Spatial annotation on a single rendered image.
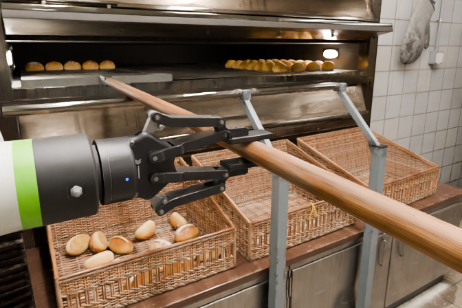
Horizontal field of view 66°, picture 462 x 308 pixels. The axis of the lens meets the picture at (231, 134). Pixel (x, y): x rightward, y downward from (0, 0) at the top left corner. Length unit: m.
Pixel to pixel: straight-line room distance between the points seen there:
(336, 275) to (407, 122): 1.39
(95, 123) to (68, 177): 1.09
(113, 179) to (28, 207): 0.08
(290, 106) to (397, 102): 0.89
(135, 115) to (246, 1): 0.70
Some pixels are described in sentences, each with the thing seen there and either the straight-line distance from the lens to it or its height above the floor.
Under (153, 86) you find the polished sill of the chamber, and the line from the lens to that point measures 1.49.
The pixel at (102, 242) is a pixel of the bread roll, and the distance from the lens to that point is 1.40.
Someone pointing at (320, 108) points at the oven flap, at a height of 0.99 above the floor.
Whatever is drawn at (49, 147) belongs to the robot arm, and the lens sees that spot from 0.40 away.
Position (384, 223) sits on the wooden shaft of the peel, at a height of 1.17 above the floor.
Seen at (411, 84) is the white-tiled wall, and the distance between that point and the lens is 2.64.
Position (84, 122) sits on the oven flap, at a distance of 1.46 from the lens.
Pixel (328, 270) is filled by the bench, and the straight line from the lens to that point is 1.55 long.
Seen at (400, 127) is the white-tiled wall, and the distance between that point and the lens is 2.63.
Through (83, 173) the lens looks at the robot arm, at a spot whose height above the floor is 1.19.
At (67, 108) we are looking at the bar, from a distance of 1.05.
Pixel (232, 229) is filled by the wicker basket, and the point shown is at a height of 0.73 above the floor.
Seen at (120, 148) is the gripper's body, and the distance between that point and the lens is 0.41.
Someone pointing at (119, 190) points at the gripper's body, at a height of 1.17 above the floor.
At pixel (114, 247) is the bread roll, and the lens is 1.39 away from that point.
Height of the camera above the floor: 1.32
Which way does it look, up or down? 14 degrees down
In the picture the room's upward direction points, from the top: straight up
